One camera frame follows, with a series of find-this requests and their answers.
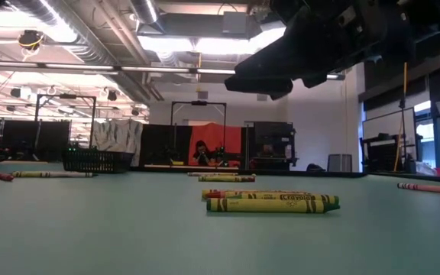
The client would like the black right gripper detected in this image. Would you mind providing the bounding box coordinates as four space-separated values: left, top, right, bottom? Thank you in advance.
234 0 416 89

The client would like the pink striped crayon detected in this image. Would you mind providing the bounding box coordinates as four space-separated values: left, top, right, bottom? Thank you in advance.
396 182 440 196

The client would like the black equipment cabinet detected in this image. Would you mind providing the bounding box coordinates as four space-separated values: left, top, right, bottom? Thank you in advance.
252 121 296 169

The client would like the orange backdrop cloth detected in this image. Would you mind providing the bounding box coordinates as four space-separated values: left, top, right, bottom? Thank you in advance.
189 121 243 167

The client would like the person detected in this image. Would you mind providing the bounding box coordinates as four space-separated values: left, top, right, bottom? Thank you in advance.
192 140 213 167
260 143 278 157

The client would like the grey ceiling box unit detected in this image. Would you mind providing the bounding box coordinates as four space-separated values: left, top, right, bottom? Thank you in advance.
222 10 248 35

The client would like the long ceiling light strip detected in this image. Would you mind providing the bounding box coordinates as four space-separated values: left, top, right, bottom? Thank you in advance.
0 59 345 81

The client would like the orange crayon yellow wrapper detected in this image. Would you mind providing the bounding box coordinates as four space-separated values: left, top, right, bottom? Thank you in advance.
201 189 309 196

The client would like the grey trash bin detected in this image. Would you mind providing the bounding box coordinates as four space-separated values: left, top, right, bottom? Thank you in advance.
326 153 354 173

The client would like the red crayon yellow wrapper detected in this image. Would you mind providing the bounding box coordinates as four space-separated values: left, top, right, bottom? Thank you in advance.
204 190 251 199

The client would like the green crayon yellow wrapper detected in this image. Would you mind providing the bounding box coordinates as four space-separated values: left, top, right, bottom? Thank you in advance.
219 192 341 204
205 197 341 214

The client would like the black partition panel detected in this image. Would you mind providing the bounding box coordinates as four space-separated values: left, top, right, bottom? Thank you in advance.
139 124 193 168
0 117 71 162

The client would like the white patterned curtain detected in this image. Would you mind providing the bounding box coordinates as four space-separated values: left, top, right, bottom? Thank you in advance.
92 119 144 166

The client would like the black plastic basket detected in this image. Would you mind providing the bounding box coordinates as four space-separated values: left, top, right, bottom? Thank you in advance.
61 147 136 175

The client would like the white crayon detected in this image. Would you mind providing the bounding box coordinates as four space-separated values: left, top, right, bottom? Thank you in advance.
50 171 99 179

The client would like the green table mat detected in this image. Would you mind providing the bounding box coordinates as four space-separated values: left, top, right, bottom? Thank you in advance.
0 163 440 275

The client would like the black gantry frame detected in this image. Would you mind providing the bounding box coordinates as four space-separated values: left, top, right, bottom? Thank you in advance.
170 100 228 165
34 93 98 150

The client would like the black table frame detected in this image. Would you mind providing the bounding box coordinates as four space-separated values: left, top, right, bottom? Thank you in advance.
130 164 440 185

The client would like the yellow hanging cable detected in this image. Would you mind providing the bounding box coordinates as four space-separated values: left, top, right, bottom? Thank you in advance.
393 63 410 173

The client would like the black ceiling-mounted camera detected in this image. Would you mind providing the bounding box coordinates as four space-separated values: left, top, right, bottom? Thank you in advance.
17 29 45 50

